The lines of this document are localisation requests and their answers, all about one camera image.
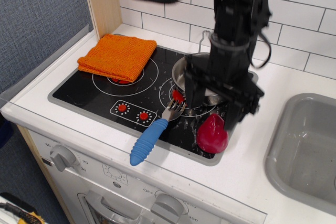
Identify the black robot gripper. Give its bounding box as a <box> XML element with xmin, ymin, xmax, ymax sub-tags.
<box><xmin>184</xmin><ymin>41</ymin><xmax>264</xmax><ymax>131</ymax></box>

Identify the red toy bell pepper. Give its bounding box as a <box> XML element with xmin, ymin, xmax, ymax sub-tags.
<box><xmin>196</xmin><ymin>113</ymin><xmax>229</xmax><ymax>154</ymax></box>

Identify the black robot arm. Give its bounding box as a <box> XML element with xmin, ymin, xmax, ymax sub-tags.
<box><xmin>184</xmin><ymin>0</ymin><xmax>271</xmax><ymax>131</ymax></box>

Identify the right red stove button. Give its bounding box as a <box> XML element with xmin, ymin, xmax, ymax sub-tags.
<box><xmin>139</xmin><ymin>112</ymin><xmax>149</xmax><ymax>121</ymax></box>

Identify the red stove button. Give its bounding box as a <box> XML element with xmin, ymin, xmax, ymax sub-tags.
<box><xmin>139</xmin><ymin>112</ymin><xmax>149</xmax><ymax>121</ymax></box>
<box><xmin>117</xmin><ymin>104</ymin><xmax>128</xmax><ymax>113</ymax></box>

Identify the black toy stove top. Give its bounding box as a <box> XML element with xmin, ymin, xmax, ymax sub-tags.
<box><xmin>48</xmin><ymin>47</ymin><xmax>227</xmax><ymax>166</ymax></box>

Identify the left red stove button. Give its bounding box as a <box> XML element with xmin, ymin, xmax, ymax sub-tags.
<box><xmin>117</xmin><ymin>104</ymin><xmax>128</xmax><ymax>113</ymax></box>

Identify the orange folded towel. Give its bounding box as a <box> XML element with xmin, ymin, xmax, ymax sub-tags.
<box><xmin>77</xmin><ymin>34</ymin><xmax>157</xmax><ymax>83</ymax></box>

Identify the stainless steel pan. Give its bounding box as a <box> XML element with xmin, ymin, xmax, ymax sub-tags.
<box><xmin>172</xmin><ymin>30</ymin><xmax>227</xmax><ymax>106</ymax></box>

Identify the grey toy sink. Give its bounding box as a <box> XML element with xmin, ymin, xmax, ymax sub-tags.
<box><xmin>265</xmin><ymin>93</ymin><xmax>335</xmax><ymax>215</ymax></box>

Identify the right grey oven knob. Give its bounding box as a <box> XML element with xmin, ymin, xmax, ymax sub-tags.
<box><xmin>151</xmin><ymin>194</ymin><xmax>184</xmax><ymax>223</ymax></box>

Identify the grey oven knob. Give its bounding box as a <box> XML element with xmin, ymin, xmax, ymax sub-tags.
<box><xmin>50</xmin><ymin>145</ymin><xmax>76</xmax><ymax>172</ymax></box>
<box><xmin>151</xmin><ymin>194</ymin><xmax>184</xmax><ymax>223</ymax></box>

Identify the light wooden side panel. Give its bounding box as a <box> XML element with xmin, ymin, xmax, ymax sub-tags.
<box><xmin>87</xmin><ymin>0</ymin><xmax>122</xmax><ymax>39</ymax></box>

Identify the left grey oven knob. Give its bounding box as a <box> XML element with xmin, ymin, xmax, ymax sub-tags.
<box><xmin>50</xmin><ymin>145</ymin><xmax>76</xmax><ymax>172</ymax></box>

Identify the yellow black object bottom left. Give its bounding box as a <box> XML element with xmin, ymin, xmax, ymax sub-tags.
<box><xmin>1</xmin><ymin>202</ymin><xmax>45</xmax><ymax>224</ymax></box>

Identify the blue handled fork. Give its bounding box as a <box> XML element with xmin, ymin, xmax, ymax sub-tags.
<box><xmin>130</xmin><ymin>99</ymin><xmax>186</xmax><ymax>166</ymax></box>

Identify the grey oven door handle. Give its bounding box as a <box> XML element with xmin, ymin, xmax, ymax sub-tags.
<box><xmin>84</xmin><ymin>191</ymin><xmax>152</xmax><ymax>223</ymax></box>

